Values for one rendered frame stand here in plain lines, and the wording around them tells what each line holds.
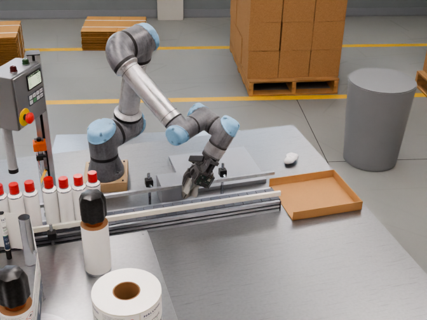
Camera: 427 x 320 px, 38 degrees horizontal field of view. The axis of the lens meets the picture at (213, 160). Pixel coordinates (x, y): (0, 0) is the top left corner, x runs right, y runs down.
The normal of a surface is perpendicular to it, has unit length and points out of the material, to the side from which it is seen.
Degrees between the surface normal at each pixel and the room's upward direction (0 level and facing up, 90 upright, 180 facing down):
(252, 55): 90
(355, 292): 0
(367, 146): 94
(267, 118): 0
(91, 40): 90
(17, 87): 90
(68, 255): 0
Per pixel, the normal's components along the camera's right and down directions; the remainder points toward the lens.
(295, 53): 0.11, 0.50
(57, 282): 0.02, -0.87
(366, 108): -0.56, 0.46
